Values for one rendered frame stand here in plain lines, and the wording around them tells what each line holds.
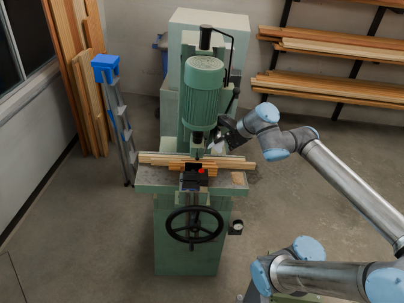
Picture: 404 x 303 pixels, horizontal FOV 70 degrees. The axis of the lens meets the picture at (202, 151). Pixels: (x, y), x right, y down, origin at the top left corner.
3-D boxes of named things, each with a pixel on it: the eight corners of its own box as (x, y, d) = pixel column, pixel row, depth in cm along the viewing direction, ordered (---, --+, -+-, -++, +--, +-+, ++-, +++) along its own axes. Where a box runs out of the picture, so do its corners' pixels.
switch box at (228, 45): (219, 77, 160) (223, 48, 151) (217, 70, 168) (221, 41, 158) (230, 78, 161) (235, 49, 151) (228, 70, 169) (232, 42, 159)
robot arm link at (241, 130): (238, 118, 116) (254, 111, 122) (231, 123, 120) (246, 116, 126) (249, 137, 115) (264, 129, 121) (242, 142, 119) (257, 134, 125)
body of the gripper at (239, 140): (229, 152, 129) (244, 142, 120) (219, 135, 130) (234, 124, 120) (240, 146, 134) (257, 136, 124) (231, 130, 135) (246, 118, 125)
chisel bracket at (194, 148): (189, 160, 155) (190, 147, 150) (189, 143, 166) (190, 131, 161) (203, 160, 156) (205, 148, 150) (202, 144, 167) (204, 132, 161)
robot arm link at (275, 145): (300, 152, 107) (287, 121, 110) (275, 159, 103) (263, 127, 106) (285, 159, 116) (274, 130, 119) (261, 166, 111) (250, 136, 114)
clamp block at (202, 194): (177, 204, 145) (178, 192, 140) (178, 184, 156) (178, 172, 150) (207, 205, 147) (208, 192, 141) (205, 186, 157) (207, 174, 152)
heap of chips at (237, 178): (232, 184, 156) (232, 182, 154) (229, 172, 163) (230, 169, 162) (244, 185, 156) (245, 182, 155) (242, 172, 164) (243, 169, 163)
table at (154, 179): (131, 207, 145) (130, 198, 142) (139, 166, 169) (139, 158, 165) (250, 210, 151) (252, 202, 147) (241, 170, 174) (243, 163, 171)
